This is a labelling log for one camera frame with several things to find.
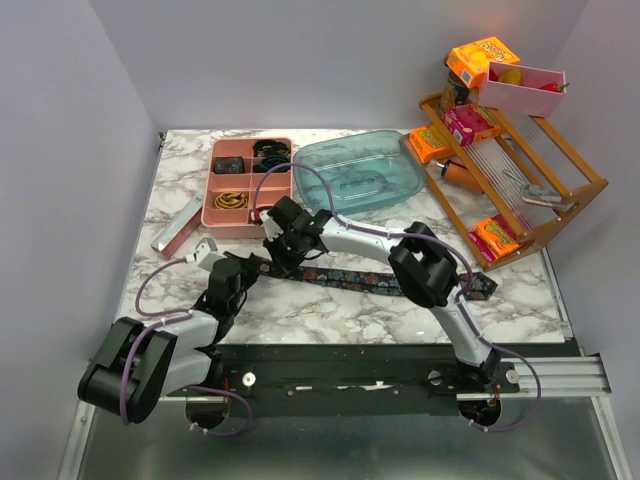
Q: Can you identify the pink rectangular bin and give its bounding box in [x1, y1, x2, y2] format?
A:
[478, 62, 568, 117]

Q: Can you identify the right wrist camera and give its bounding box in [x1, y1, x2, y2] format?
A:
[256, 210, 283, 242]

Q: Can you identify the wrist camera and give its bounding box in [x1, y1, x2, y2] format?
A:
[256, 210, 283, 242]
[185, 237, 225, 272]

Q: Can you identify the yellow toy fruit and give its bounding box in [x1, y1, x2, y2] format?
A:
[498, 68, 523, 86]

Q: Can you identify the aluminium rail frame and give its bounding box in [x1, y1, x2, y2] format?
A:
[59, 357, 631, 479]

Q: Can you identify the orange bottle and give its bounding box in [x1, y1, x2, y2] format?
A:
[429, 159, 484, 194]

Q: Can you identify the orange snack box top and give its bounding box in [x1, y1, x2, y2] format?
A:
[446, 36, 520, 88]

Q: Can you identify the pink compartment organizer tray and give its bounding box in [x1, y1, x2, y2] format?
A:
[201, 137, 293, 240]

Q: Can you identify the brown snack can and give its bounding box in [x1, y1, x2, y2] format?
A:
[440, 69, 471, 112]

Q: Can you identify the orange snack box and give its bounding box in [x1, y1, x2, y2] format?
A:
[408, 124, 455, 164]
[446, 36, 520, 88]
[468, 214, 521, 262]

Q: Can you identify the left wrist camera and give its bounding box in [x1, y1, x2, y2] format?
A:
[185, 237, 225, 272]

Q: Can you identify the rolled black tie top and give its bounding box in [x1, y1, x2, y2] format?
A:
[253, 139, 291, 158]

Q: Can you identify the rolled gold tie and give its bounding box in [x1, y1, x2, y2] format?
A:
[213, 191, 249, 210]

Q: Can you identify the floral patterned necktie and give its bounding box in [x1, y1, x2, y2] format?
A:
[259, 261, 498, 301]

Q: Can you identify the blue transparent plastic tray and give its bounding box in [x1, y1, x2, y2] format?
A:
[293, 130, 426, 215]

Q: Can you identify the orange snack box lower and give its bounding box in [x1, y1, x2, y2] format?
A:
[468, 214, 521, 262]

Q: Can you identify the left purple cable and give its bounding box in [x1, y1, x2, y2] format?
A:
[119, 255, 254, 437]

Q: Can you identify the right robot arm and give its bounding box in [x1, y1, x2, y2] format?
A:
[250, 197, 501, 392]

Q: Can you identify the rolled dark floral tie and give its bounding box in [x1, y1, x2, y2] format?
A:
[212, 156, 245, 175]

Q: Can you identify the pink snack box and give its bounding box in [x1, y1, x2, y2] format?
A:
[443, 103, 502, 147]

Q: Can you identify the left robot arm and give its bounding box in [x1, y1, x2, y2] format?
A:
[77, 253, 261, 425]

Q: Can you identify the pink silver flat box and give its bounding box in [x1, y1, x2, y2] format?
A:
[151, 194, 204, 260]

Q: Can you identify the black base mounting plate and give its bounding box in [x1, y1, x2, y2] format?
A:
[164, 342, 524, 419]

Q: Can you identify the rolled teal tie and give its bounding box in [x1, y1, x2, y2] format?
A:
[252, 155, 290, 174]

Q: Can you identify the orange snack box middle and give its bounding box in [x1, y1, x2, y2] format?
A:
[408, 124, 455, 164]

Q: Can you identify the red toy pepper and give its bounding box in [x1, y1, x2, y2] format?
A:
[540, 83, 569, 93]

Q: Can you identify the wooden dish rack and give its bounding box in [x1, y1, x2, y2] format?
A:
[419, 94, 608, 272]

